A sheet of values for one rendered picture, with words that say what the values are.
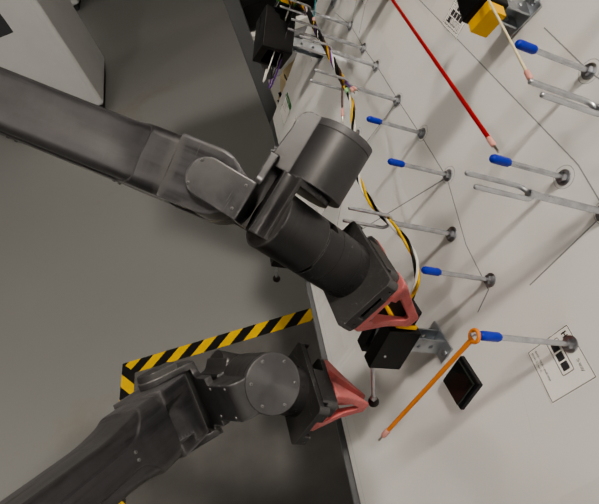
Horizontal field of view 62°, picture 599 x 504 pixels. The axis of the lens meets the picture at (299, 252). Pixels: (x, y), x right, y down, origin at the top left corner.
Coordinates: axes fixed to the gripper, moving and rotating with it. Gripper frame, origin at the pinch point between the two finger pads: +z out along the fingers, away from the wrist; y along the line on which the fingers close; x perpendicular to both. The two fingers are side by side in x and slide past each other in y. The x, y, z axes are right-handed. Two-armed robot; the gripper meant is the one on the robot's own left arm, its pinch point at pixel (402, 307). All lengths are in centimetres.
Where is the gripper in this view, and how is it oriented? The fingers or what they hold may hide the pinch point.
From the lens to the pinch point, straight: 54.2
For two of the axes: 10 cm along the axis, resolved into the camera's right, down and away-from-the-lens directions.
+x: -6.7, 6.8, 3.0
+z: 7.0, 4.5, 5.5
